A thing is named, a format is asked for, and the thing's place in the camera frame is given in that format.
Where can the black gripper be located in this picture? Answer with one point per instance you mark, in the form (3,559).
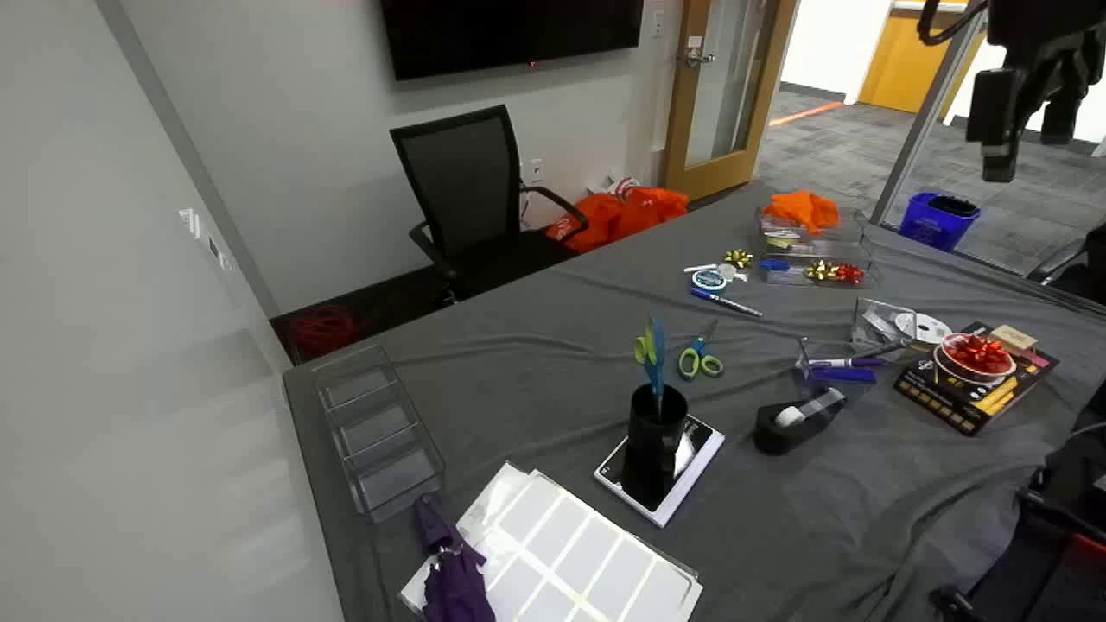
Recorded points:
(994,103)

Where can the purple marker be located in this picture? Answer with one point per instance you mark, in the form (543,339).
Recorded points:
(838,369)

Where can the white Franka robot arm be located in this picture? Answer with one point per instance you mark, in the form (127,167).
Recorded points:
(1036,30)

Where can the large clear plastic container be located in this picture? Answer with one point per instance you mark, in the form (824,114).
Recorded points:
(846,242)

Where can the small clear plastic container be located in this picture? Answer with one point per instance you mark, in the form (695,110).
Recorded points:
(814,348)

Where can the blue bin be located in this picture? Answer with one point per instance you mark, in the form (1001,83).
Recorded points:
(937,220)

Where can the slanted metal pole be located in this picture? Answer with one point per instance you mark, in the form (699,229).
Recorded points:
(919,122)

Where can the black chair back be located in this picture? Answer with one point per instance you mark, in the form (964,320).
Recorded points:
(1084,269)

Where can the yellow wooden door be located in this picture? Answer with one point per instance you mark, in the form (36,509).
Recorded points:
(903,62)

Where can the beige card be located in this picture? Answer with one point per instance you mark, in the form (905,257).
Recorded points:
(1015,336)

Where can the white tape roll in wrapper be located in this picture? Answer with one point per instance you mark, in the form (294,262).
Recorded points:
(923,327)

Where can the red and yellow toy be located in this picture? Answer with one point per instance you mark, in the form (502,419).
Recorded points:
(835,275)

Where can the orange cloth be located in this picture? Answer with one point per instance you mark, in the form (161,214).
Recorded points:
(804,213)

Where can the small blue item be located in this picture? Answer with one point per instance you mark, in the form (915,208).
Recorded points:
(779,266)

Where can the black and yellow box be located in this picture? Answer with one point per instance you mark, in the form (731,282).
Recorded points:
(944,403)

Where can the small yellow clips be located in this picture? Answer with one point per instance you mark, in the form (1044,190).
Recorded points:
(737,261)

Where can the wooden glass door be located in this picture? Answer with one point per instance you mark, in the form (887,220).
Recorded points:
(731,88)

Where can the blue and white pen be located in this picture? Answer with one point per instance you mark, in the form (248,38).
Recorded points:
(728,300)

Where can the white and blue tape roll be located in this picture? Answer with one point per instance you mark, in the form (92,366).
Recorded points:
(712,276)

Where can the black tape dispenser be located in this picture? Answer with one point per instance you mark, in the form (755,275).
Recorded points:
(794,419)

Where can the black and red stand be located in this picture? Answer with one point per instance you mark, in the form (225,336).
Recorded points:
(1054,541)

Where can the orange bag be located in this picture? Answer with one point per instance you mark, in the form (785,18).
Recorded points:
(615,214)

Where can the yellow green scissors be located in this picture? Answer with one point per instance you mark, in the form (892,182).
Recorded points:
(645,348)

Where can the white tablet slab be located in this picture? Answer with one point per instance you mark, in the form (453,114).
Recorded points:
(699,442)

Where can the black pen cup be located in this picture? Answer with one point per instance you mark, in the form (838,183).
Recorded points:
(653,442)

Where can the grey tablecloth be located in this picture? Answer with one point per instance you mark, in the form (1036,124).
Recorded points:
(519,366)

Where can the black mesh office chair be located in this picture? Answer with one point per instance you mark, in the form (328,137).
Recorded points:
(466,176)

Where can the white ice cube tray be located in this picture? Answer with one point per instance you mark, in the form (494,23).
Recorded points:
(576,553)

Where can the clear plastic tray organizer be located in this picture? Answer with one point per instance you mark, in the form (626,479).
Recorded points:
(375,434)

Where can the purple cloth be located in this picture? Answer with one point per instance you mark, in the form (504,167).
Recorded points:
(450,573)

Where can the black wall television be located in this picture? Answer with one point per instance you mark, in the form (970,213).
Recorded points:
(504,30)

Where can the white wall fitting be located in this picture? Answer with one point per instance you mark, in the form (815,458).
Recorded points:
(195,222)

